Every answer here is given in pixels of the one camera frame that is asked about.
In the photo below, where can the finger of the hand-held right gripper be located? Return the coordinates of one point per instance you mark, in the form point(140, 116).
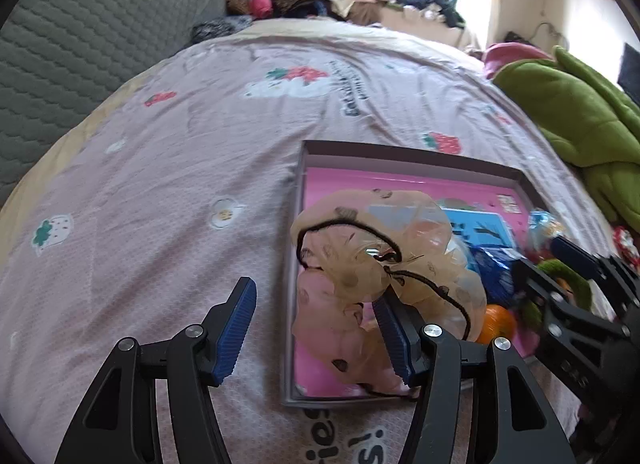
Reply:
point(575, 254)
point(542, 294)

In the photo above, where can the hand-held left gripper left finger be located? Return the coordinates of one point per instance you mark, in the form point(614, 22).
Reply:
point(235, 329)

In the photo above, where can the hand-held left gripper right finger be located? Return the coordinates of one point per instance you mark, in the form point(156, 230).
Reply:
point(395, 339)

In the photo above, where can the green fuzzy scrunchie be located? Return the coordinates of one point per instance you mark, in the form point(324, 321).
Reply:
point(550, 268)

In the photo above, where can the red egg-shaped toy packet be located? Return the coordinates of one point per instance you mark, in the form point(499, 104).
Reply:
point(542, 226)

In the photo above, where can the blue snack packet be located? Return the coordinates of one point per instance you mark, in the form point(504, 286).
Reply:
point(495, 274)

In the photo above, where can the sheer beige scrunchie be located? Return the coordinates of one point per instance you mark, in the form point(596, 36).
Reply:
point(360, 254)

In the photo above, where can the grey cardboard box tray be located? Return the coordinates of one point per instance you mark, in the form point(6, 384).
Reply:
point(400, 156)

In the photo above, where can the small red doll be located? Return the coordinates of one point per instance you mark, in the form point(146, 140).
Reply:
point(627, 244)

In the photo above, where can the green blanket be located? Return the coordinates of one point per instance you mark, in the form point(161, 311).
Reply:
point(585, 114)

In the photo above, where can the black television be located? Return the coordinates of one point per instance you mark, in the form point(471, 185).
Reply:
point(631, 74)

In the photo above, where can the pink cushion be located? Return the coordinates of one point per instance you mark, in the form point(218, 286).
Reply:
point(510, 56)

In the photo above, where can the dark patterned cloth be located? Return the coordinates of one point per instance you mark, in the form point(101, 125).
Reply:
point(220, 29)

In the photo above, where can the grey quilted headboard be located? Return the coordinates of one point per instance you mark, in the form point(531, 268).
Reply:
point(90, 44)

